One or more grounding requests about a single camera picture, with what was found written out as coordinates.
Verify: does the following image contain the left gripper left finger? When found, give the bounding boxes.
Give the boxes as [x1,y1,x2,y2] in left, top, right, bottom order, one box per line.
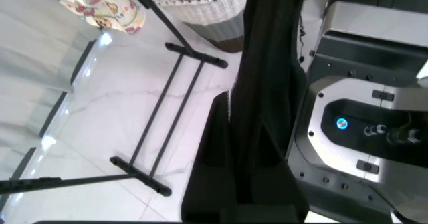
[182,90,238,222]

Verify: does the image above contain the black garment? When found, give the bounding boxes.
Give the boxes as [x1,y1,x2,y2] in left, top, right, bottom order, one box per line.
[229,0,308,205]

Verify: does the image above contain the cream printed garment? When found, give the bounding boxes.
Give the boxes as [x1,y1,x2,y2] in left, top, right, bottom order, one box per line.
[6,0,147,35]

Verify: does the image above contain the white curtain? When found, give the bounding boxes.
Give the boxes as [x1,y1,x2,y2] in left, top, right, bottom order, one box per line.
[0,0,103,181]

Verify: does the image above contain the black clothes rack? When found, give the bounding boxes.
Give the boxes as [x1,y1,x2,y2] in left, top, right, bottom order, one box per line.
[0,0,229,198]

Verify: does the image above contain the white laundry basket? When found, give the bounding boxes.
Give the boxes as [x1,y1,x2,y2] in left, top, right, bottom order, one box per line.
[150,0,254,53]

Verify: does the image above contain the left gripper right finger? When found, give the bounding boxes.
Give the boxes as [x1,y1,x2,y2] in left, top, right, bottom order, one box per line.
[253,130,309,222]

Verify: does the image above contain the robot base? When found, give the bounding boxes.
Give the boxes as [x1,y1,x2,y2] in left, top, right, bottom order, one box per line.
[286,0,428,224]

